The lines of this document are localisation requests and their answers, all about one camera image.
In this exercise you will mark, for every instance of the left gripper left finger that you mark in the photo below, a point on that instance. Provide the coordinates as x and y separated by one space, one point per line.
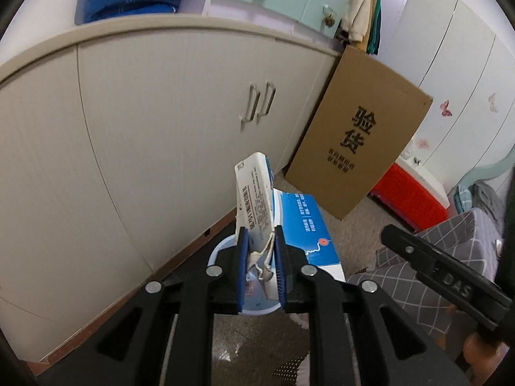
163 335

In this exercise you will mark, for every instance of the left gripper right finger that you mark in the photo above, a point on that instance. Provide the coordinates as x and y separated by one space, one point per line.
359 335

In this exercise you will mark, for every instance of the blue white medicine box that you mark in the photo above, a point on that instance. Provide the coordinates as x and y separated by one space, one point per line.
270 221

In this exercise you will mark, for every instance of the blue plastic trash bin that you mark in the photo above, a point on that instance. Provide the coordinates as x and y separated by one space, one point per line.
241 281

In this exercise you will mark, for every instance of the grey checked bed sheet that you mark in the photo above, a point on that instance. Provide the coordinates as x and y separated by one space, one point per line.
469 237

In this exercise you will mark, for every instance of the pink white floor mat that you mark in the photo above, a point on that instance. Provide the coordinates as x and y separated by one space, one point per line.
290 352

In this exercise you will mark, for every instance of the grey folded blanket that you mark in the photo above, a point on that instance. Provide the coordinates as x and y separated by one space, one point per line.
482 196

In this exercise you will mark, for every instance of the red storage box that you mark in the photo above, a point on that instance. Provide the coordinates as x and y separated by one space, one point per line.
408 200

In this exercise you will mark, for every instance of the large cardboard box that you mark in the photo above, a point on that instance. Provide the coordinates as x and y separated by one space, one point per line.
368 115

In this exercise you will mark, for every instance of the beige low cabinet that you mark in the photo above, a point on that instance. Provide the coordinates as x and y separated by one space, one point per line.
118 146

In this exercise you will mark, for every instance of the hanging clothes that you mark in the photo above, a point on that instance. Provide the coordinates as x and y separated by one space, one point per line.
357 22

